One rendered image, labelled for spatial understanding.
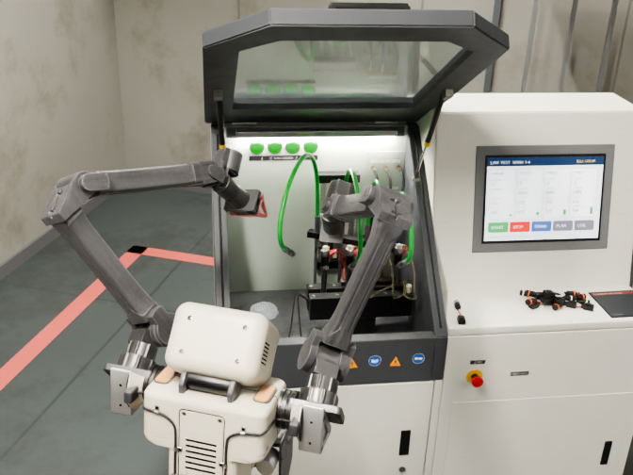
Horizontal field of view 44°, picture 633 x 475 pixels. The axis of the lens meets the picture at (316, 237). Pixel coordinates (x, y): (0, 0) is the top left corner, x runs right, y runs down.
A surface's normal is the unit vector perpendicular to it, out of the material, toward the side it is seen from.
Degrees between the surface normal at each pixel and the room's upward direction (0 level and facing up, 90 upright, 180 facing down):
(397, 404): 90
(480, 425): 90
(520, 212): 76
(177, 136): 90
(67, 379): 0
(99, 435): 0
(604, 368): 90
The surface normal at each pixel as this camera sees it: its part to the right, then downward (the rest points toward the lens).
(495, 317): 0.04, -0.90
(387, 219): 0.13, 0.29
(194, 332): -0.16, -0.30
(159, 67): -0.25, 0.41
